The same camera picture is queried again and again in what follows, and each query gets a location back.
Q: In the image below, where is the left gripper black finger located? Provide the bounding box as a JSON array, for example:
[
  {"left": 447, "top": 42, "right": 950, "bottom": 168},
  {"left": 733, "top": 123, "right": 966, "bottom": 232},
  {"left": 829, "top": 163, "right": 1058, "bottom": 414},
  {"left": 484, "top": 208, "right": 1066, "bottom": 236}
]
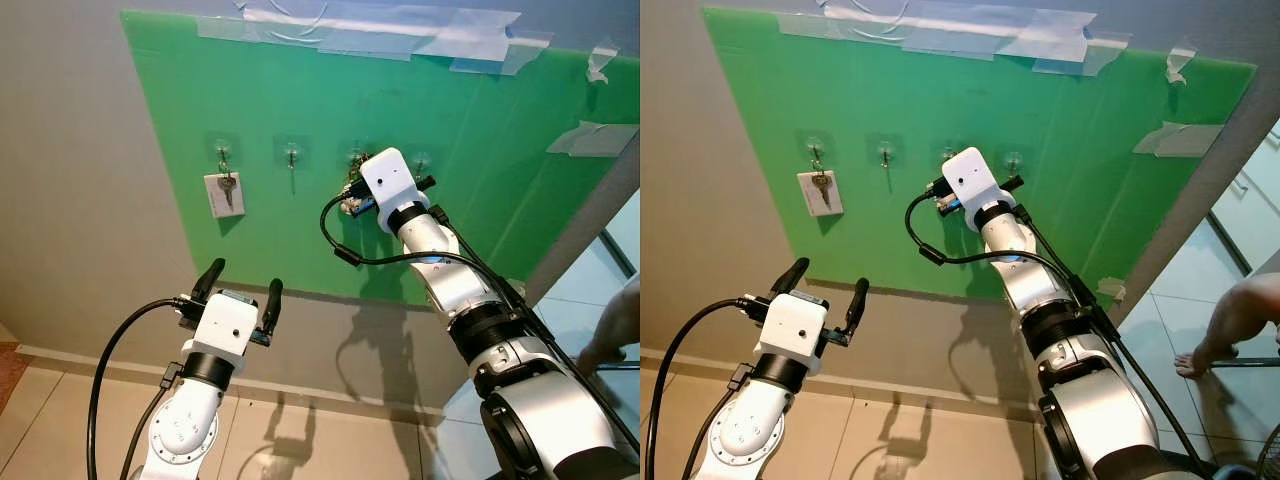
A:
[
  {"left": 843, "top": 278, "right": 869, "bottom": 339},
  {"left": 192, "top": 257, "right": 227, "bottom": 304},
  {"left": 261, "top": 278, "right": 285, "bottom": 337},
  {"left": 768, "top": 257, "right": 811, "bottom": 301}
]

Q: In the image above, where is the key bunch with plush charm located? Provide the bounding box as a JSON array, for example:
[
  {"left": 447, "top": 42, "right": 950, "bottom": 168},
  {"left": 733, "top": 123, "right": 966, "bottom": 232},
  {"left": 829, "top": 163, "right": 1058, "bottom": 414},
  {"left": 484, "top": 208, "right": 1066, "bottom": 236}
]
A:
[
  {"left": 930, "top": 180, "right": 966, "bottom": 218},
  {"left": 338, "top": 178, "right": 379, "bottom": 218}
]

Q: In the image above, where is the white key tag card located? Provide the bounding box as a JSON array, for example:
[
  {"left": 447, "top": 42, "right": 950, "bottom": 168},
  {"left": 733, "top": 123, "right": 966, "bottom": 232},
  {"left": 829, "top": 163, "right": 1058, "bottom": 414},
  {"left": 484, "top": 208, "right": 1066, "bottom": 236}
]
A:
[
  {"left": 204, "top": 173, "right": 245, "bottom": 218},
  {"left": 797, "top": 170, "right": 843, "bottom": 217}
]

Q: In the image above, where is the person's bare leg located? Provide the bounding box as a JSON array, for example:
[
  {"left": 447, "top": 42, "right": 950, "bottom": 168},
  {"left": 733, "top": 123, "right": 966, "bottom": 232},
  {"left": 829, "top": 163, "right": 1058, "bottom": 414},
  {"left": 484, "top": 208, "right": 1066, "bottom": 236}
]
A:
[
  {"left": 578, "top": 278, "right": 641, "bottom": 378},
  {"left": 1175, "top": 272, "right": 1280, "bottom": 379}
]

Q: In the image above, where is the brown floor mat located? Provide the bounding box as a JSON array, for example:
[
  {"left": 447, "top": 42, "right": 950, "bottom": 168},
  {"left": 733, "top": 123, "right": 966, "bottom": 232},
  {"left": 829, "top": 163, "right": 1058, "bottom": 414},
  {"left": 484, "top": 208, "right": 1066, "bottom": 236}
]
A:
[{"left": 0, "top": 343, "right": 28, "bottom": 413}]

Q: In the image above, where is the black fan guard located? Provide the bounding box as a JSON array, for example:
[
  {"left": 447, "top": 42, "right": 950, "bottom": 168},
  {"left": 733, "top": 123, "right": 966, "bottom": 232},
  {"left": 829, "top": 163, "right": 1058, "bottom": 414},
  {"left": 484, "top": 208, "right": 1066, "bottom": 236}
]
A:
[{"left": 1240, "top": 420, "right": 1280, "bottom": 480}]

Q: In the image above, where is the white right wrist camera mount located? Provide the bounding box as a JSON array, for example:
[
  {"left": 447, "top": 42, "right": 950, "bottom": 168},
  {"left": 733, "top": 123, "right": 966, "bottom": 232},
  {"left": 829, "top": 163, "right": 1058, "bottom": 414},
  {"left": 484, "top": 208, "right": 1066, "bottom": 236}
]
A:
[
  {"left": 358, "top": 147, "right": 421, "bottom": 208},
  {"left": 940, "top": 147, "right": 1006, "bottom": 211}
]

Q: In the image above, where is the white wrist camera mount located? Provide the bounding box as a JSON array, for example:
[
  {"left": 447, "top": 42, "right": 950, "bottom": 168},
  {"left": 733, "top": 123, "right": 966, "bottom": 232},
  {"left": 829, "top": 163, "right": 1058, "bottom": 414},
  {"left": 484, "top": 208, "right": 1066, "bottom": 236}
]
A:
[
  {"left": 755, "top": 292, "right": 833, "bottom": 376},
  {"left": 183, "top": 290, "right": 261, "bottom": 376},
  {"left": 358, "top": 147, "right": 421, "bottom": 208},
  {"left": 940, "top": 147, "right": 1006, "bottom": 211}
]

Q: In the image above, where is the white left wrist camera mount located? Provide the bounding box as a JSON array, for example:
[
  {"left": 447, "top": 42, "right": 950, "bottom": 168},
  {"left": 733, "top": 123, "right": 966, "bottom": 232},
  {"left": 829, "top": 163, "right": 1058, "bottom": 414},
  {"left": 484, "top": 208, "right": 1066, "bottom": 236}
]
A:
[
  {"left": 183, "top": 290, "right": 261, "bottom": 376},
  {"left": 755, "top": 292, "right": 833, "bottom": 376}
]

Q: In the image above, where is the green plastic wall board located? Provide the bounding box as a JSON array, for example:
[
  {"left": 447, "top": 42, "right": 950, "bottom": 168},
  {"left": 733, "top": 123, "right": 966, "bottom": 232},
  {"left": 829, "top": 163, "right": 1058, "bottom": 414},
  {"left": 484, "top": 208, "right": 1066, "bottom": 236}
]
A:
[
  {"left": 120, "top": 10, "right": 641, "bottom": 306},
  {"left": 702, "top": 5, "right": 1258, "bottom": 301}
]

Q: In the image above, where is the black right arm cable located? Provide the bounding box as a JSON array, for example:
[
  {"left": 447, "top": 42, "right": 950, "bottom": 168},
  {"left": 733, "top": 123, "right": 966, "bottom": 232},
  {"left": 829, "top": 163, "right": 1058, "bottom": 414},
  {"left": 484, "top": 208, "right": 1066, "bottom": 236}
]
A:
[
  {"left": 320, "top": 190, "right": 641, "bottom": 461},
  {"left": 905, "top": 185, "right": 1216, "bottom": 476}
]

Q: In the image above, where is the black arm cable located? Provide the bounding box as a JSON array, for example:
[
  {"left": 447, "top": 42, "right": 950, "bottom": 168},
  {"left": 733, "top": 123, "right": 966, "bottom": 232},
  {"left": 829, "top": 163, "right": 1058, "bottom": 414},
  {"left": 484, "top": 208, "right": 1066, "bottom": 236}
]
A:
[
  {"left": 643, "top": 295, "right": 756, "bottom": 480},
  {"left": 320, "top": 190, "right": 641, "bottom": 461},
  {"left": 905, "top": 185, "right": 1216, "bottom": 476},
  {"left": 85, "top": 297, "right": 191, "bottom": 480}
]

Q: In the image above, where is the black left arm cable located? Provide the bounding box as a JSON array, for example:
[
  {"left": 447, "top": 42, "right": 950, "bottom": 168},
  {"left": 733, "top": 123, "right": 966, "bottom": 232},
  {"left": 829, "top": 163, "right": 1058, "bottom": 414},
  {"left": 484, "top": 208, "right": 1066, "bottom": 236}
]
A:
[
  {"left": 85, "top": 297, "right": 191, "bottom": 480},
  {"left": 643, "top": 295, "right": 756, "bottom": 480}
]

